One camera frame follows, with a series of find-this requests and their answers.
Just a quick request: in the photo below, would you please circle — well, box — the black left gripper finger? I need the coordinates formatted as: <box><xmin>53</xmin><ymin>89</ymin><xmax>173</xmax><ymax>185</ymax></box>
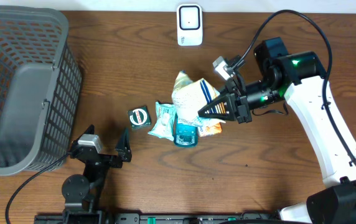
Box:
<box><xmin>115</xmin><ymin>128</ymin><xmax>132</xmax><ymax>162</ymax></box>
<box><xmin>77</xmin><ymin>124</ymin><xmax>95</xmax><ymax>143</ymax></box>

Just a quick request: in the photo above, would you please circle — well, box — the orange small sachet packet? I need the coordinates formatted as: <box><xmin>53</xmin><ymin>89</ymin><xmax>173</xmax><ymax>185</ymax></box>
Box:
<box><xmin>197</xmin><ymin>123</ymin><xmax>222</xmax><ymax>137</ymax></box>

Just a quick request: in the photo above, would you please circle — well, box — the green Zam-Buk ointment tin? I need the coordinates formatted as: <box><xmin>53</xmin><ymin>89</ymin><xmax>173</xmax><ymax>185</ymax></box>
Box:
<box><xmin>128</xmin><ymin>106</ymin><xmax>151</xmax><ymax>130</ymax></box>

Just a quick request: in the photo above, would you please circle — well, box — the yellow red snack bag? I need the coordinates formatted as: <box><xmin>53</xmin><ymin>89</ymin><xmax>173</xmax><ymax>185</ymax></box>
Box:
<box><xmin>171</xmin><ymin>71</ymin><xmax>224</xmax><ymax>127</ymax></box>

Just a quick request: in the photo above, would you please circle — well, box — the teal Listerine mouthwash bottle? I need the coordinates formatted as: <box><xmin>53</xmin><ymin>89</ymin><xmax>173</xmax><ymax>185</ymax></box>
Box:
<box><xmin>173</xmin><ymin>116</ymin><xmax>198</xmax><ymax>147</ymax></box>

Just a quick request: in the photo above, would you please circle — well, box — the mint green wipes pack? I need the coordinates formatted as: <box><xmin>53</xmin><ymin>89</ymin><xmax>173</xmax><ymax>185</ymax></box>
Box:
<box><xmin>148</xmin><ymin>102</ymin><xmax>176</xmax><ymax>141</ymax></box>

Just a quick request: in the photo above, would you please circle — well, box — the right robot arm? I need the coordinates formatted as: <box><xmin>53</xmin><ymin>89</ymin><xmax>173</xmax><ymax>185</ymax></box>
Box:
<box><xmin>198</xmin><ymin>37</ymin><xmax>356</xmax><ymax>223</ymax></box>

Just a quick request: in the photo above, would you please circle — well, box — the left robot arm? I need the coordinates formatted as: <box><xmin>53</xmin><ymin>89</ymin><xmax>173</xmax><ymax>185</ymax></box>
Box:
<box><xmin>62</xmin><ymin>125</ymin><xmax>132</xmax><ymax>213</ymax></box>

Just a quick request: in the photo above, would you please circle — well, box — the white barcode scanner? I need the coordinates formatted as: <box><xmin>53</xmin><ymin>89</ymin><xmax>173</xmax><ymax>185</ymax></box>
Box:
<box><xmin>176</xmin><ymin>4</ymin><xmax>204</xmax><ymax>47</ymax></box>

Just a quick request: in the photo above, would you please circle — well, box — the grey plastic shopping basket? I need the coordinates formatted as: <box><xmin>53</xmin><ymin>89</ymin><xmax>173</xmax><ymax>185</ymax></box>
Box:
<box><xmin>0</xmin><ymin>6</ymin><xmax>82</xmax><ymax>176</ymax></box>

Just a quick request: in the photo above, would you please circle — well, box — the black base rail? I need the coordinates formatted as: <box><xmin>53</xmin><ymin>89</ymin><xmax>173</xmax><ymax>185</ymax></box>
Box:
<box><xmin>33</xmin><ymin>211</ymin><xmax>281</xmax><ymax>224</ymax></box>

